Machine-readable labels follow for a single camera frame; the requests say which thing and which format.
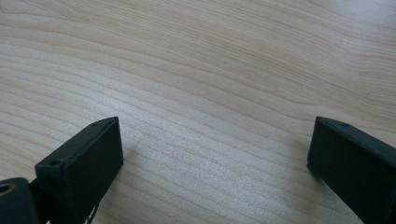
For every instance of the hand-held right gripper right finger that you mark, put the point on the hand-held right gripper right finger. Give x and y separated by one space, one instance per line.
351 161

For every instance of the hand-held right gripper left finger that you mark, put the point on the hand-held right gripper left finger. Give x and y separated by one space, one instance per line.
82 166

